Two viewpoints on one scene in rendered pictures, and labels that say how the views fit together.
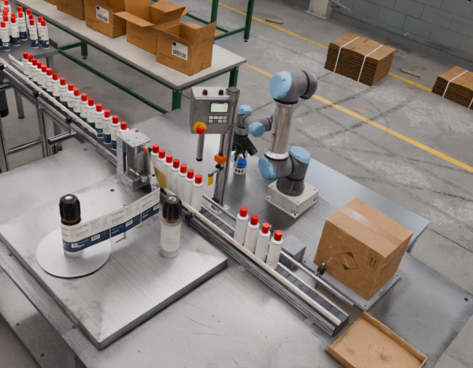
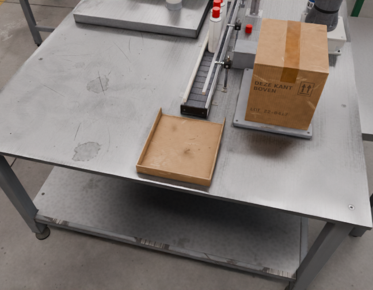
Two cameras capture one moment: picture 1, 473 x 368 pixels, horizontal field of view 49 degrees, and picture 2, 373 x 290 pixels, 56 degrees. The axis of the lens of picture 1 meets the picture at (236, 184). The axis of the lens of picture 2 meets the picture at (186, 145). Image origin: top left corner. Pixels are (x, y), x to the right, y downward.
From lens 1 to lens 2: 183 cm
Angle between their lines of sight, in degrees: 47
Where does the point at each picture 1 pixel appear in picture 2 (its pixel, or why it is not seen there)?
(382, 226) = (302, 50)
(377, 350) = (192, 145)
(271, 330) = (155, 79)
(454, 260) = not seen: outside the picture
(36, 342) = not seen: hidden behind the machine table
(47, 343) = not seen: hidden behind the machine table
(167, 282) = (143, 16)
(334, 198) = (364, 64)
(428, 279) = (340, 163)
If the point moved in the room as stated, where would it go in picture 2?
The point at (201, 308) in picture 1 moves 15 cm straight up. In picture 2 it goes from (143, 42) to (140, 14)
